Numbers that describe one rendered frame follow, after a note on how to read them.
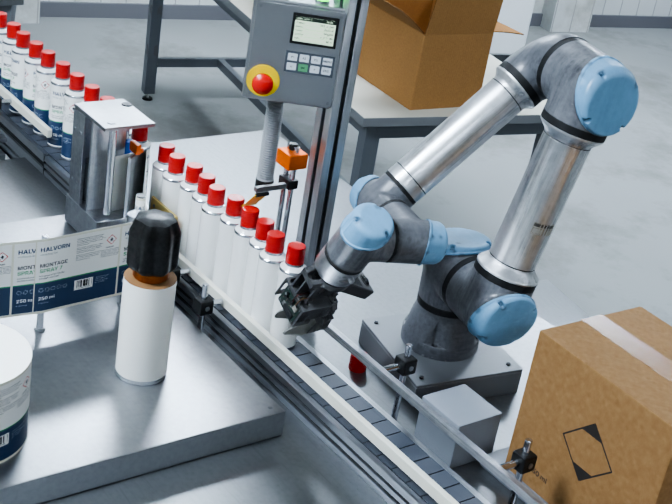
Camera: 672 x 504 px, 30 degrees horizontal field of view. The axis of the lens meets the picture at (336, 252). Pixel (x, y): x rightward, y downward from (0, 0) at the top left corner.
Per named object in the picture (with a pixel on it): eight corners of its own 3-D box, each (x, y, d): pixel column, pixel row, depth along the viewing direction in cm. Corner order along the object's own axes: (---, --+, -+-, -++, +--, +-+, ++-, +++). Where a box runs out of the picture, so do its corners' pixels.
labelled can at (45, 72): (29, 129, 302) (33, 48, 293) (48, 127, 305) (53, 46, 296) (38, 137, 298) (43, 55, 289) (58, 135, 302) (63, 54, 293)
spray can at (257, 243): (241, 307, 241) (255, 212, 232) (268, 313, 241) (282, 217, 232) (235, 320, 237) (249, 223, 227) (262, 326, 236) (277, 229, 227)
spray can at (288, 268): (263, 336, 233) (278, 238, 224) (289, 335, 235) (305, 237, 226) (273, 351, 229) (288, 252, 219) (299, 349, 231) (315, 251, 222)
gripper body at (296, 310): (271, 293, 218) (300, 256, 209) (312, 285, 223) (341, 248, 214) (290, 331, 215) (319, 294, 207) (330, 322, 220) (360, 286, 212)
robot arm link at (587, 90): (483, 314, 234) (607, 44, 214) (524, 358, 223) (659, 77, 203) (431, 307, 228) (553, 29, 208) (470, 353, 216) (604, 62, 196)
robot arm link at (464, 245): (460, 276, 244) (474, 215, 237) (495, 313, 233) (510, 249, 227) (406, 282, 239) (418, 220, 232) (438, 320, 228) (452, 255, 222)
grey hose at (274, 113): (251, 183, 246) (265, 82, 237) (266, 181, 248) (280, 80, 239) (261, 190, 244) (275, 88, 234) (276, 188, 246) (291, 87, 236)
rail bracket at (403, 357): (362, 426, 221) (378, 346, 213) (394, 417, 225) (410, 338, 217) (373, 436, 218) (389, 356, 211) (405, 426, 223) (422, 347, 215)
